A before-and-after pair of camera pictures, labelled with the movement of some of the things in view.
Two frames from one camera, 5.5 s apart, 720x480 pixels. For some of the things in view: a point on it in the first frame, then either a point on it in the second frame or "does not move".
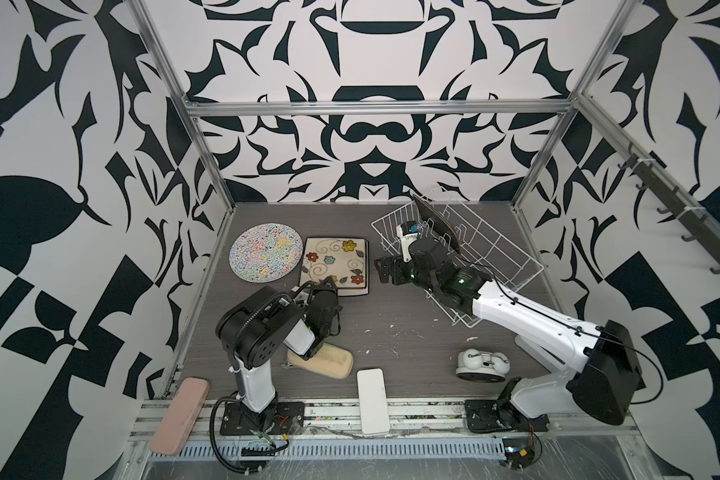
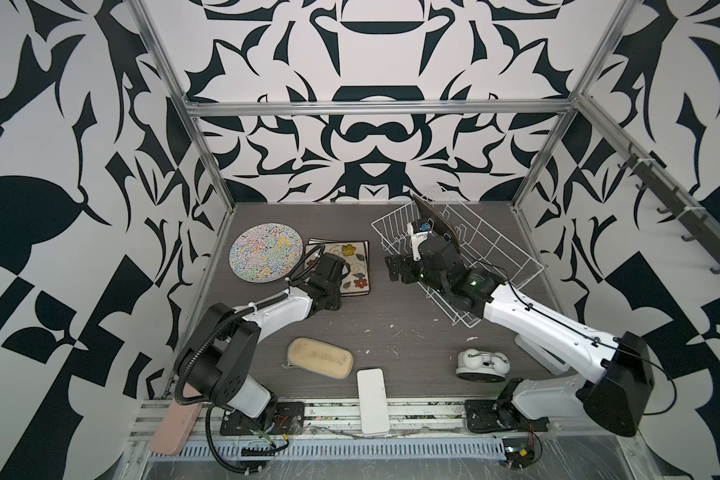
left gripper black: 330,292 to 335,302
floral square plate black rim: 344,258 does not move
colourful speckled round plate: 266,253 does not move
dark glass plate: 432,216 does not move
